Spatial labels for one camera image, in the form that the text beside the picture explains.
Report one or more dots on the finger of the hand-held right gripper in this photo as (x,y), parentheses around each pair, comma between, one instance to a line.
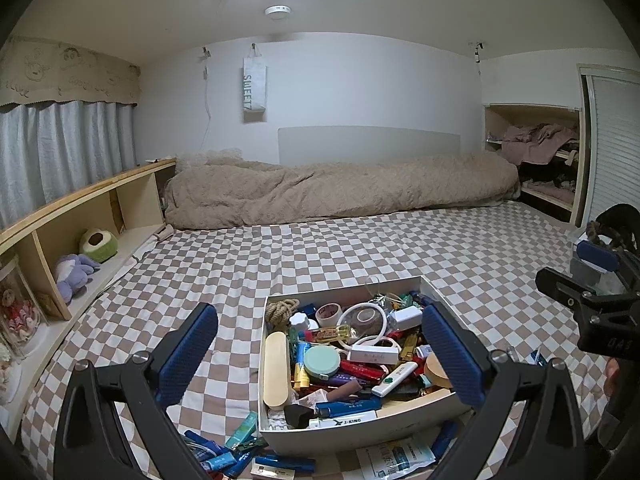
(595,252)
(565,290)

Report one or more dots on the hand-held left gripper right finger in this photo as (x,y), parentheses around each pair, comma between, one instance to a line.
(450,355)

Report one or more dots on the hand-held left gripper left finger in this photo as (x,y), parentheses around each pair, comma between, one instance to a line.
(192,340)

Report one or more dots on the round wooden disc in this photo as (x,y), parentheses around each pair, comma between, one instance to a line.
(436,372)

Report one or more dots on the white cardboard box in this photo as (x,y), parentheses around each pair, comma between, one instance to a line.
(360,435)

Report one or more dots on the person's right hand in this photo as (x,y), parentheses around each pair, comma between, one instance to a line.
(610,380)

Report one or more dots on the clear plastic storage box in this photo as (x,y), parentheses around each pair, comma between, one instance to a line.
(587,272)

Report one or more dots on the gold lighter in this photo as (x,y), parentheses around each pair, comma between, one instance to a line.
(409,346)

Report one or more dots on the white rectangular box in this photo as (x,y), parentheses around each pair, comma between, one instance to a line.
(406,317)

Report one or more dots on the white lighter green print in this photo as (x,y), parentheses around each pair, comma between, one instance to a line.
(395,379)

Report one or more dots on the blue flat package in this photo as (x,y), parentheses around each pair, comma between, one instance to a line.
(537,357)

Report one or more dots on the white pink small box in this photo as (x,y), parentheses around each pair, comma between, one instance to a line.
(372,355)

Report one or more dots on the blue long lighter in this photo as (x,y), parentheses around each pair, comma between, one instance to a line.
(445,439)

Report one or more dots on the beige oval case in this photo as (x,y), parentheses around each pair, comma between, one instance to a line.
(276,370)

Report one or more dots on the red long lighter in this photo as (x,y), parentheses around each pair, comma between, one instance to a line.
(360,371)

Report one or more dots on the teal lighter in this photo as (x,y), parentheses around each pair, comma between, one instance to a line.
(242,430)

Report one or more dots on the white louvered door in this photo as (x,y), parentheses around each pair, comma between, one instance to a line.
(615,150)

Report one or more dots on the white small bottle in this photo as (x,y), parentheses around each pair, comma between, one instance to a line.
(300,321)

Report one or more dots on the brown small cylinder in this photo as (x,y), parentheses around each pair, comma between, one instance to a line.
(342,390)

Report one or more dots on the metallic blue lighter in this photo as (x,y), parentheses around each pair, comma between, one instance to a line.
(345,406)

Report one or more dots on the white teal wipes packet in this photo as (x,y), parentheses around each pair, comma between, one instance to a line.
(395,460)

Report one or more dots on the white long lighter black print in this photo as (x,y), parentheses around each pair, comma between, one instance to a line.
(345,421)

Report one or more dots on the pink clothes pile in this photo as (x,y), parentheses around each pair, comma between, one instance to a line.
(535,142)

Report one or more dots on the mint green round compact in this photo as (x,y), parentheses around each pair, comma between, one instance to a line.
(321,362)

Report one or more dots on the black plastic object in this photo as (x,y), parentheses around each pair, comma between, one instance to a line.
(297,416)

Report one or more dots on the green tape roll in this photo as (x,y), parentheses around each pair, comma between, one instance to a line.
(97,247)

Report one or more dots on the purple plush toy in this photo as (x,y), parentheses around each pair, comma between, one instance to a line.
(72,275)

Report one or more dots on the checkered bed sheet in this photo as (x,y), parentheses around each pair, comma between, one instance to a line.
(300,250)

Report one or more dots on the wooden bedside shelf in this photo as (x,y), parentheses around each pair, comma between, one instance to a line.
(140,200)

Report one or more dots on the dark blue lighter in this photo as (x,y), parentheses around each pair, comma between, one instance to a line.
(285,464)

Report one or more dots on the built-in closet shelf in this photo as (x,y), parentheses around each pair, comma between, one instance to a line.
(492,130)

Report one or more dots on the doll in clear case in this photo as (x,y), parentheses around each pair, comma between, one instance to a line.
(17,310)

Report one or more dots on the beige fleece blanket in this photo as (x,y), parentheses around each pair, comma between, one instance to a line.
(325,190)

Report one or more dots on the pale grey curtain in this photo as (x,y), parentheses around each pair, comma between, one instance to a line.
(65,150)

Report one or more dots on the white hanging paper bag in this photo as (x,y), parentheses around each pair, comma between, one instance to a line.
(255,90)

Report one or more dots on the beige printed valance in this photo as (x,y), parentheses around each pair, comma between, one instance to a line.
(65,70)

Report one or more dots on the round ceiling lamp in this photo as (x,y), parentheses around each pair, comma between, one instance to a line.
(278,11)

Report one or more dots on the wall hook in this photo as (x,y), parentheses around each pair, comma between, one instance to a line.
(205,55)
(478,52)

